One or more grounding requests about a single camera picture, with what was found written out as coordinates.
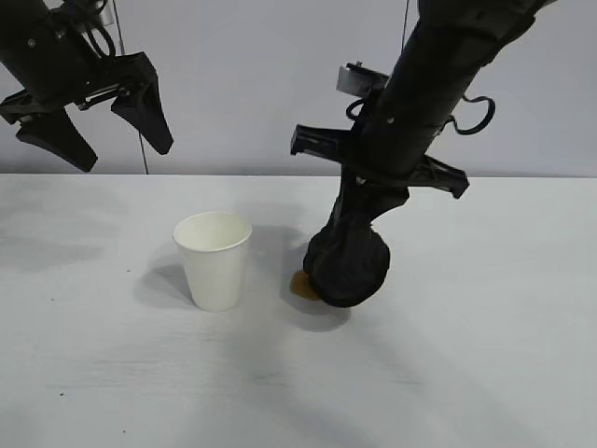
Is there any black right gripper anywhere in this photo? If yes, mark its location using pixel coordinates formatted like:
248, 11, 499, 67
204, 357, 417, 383
290, 99, 470, 226

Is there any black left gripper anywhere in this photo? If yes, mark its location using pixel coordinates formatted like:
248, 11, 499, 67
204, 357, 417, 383
0, 8, 175, 174

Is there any dark grey cloth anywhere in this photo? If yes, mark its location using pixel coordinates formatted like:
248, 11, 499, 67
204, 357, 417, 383
302, 186, 411, 310

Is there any white paper cup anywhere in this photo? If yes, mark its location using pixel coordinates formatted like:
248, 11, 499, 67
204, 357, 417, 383
173, 210, 254, 313

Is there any brown liquid spill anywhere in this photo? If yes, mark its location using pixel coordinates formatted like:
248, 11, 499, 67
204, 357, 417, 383
289, 270, 324, 302

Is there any thin black hanging cable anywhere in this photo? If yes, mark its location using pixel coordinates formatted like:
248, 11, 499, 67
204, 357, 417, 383
400, 0, 411, 52
113, 0, 150, 175

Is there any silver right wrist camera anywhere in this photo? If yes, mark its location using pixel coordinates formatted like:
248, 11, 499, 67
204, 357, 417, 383
336, 62, 391, 99

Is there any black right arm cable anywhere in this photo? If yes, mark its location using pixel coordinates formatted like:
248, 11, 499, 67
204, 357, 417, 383
344, 92, 498, 137

